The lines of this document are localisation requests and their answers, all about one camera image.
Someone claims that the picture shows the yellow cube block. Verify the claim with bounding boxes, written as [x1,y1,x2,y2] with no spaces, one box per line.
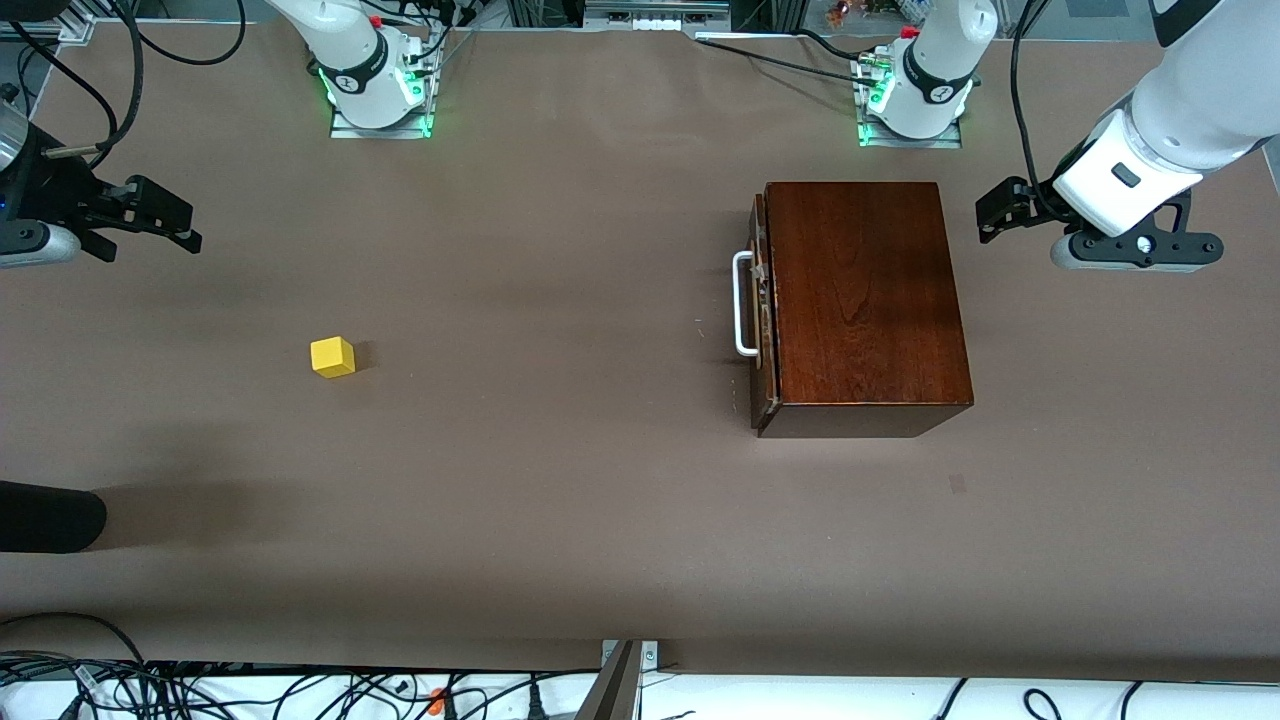
[311,337,357,379]

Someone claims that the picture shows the wooden drawer with white handle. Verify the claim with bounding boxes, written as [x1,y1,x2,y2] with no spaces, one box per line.
[733,195,782,433]

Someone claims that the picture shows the dark brown wooden cabinet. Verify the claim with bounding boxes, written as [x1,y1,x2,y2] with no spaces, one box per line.
[757,181,974,439]

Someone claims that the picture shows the black ribbed cylinder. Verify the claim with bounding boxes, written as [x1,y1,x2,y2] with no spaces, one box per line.
[0,480,108,554]

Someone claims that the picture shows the white lower shelf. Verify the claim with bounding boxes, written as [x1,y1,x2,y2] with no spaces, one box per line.
[0,672,1280,720]

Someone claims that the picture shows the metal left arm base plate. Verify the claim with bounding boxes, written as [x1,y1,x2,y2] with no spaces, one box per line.
[857,108,964,150]

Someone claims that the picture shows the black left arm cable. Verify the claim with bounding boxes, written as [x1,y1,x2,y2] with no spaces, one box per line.
[1009,0,1063,227]

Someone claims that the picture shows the aluminium frame profile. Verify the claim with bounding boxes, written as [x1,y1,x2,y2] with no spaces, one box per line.
[0,0,96,46]

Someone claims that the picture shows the short black table cable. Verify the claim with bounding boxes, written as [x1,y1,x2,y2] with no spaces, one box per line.
[795,28,876,63]

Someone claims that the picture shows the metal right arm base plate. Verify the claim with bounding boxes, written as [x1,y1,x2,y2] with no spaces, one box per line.
[330,98,434,140]

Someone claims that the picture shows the long black table cable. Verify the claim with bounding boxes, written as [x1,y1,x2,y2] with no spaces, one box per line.
[695,38,881,86]

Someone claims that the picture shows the black looped cable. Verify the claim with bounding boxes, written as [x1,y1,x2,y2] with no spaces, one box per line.
[0,611,151,681]

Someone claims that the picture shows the tangled black cables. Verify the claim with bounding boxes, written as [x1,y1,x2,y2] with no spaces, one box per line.
[0,650,601,720]

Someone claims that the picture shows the metal camera post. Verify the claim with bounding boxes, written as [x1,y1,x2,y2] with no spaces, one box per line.
[575,640,661,720]

